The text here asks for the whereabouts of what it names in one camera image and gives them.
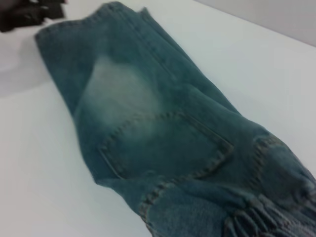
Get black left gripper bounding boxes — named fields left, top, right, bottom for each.
left=0, top=0, right=69, bottom=34

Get blue denim shorts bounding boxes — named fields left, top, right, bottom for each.
left=34, top=1, right=316, bottom=237

